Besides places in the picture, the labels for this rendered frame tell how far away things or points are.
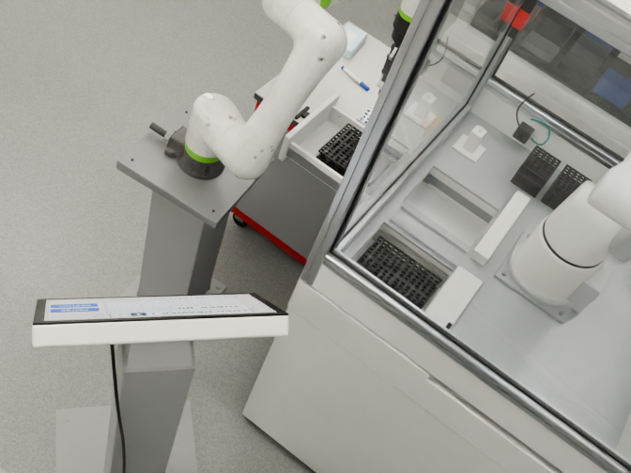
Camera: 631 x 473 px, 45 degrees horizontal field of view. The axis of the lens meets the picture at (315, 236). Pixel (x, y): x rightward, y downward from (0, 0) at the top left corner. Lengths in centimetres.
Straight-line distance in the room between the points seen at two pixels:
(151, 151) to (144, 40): 164
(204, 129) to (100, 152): 128
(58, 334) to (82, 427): 119
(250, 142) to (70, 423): 118
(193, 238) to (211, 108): 50
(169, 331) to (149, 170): 86
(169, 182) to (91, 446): 93
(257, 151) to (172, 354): 67
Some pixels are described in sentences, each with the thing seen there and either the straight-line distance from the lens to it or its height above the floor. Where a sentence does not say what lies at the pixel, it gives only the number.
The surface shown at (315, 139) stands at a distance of 253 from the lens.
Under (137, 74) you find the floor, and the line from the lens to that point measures 383.
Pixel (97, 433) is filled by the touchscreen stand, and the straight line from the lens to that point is 275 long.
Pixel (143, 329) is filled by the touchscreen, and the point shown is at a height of 119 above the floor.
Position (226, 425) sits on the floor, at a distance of 284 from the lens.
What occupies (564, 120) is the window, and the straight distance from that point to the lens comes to 142.
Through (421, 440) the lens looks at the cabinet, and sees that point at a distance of 226.
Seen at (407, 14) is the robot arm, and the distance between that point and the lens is 238.
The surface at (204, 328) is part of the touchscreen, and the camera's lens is 163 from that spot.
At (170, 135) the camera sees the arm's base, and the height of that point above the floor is 84.
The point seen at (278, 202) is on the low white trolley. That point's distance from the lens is 299.
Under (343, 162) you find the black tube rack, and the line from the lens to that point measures 244.
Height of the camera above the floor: 259
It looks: 51 degrees down
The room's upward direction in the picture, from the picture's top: 23 degrees clockwise
